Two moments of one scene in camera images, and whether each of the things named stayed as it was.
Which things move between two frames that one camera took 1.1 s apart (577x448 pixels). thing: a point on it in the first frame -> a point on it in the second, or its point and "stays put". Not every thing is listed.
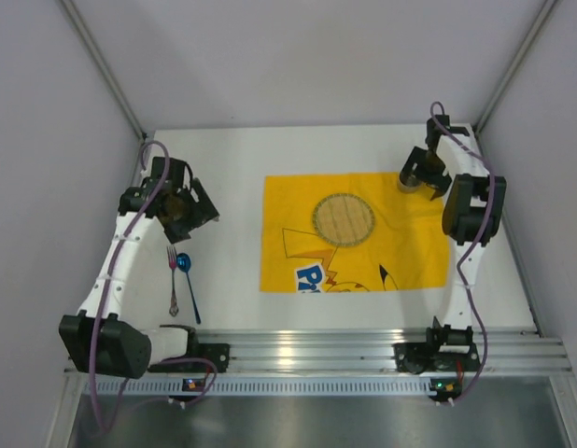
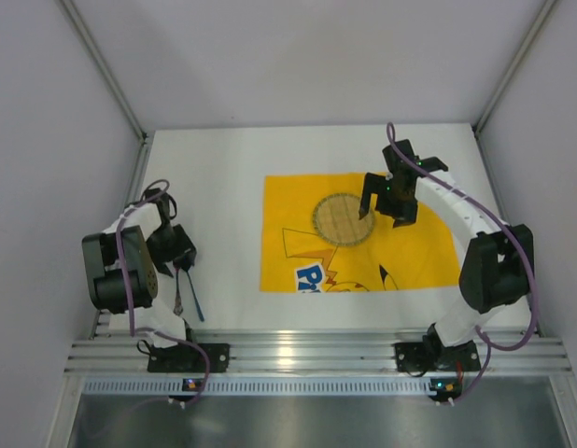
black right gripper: [424, 171] -> [382, 196]
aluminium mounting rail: [372, 352] stays put
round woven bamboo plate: [344, 219] stays put
